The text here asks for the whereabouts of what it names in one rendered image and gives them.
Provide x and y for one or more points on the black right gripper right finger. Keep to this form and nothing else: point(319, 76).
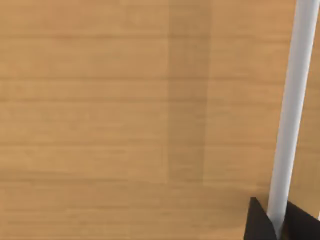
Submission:
point(303, 222)

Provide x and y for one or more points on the wooden door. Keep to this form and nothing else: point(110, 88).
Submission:
point(105, 112)

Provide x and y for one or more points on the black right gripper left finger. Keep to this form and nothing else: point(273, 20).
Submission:
point(257, 222)

